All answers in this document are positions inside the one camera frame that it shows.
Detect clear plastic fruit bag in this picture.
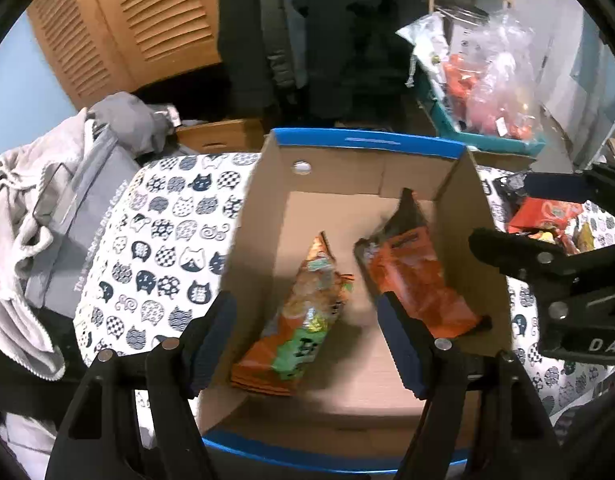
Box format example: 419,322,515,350
445,12,543,141

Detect teal cardboard box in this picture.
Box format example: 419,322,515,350
417,80,547,157

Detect light grey fleece garment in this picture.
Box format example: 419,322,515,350
0,110,103,381

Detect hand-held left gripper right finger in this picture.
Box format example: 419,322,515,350
376,292,568,480

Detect orange green snack bag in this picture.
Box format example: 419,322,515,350
230,231,355,397

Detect dark hanging coats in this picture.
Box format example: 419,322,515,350
217,0,428,121

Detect white door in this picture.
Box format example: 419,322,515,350
540,0,615,171

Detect flat brown cardboard box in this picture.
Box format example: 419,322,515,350
472,152,538,173

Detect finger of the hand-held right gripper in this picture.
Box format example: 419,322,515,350
469,227,615,287
523,164,615,207

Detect white printed bag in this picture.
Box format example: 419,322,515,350
396,12,451,86

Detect small brown cardboard box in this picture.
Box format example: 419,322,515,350
176,119,265,155

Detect wooden louvered cabinet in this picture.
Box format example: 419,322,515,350
26,0,223,111

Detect red orange snack packet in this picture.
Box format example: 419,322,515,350
507,197,585,238

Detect cat print tablecloth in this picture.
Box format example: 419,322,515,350
73,152,615,431

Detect blue rimmed cardboard box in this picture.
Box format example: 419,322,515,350
197,127,513,473

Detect dark grey garment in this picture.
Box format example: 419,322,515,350
87,92,183,158

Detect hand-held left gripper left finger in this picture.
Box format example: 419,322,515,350
46,291,238,480

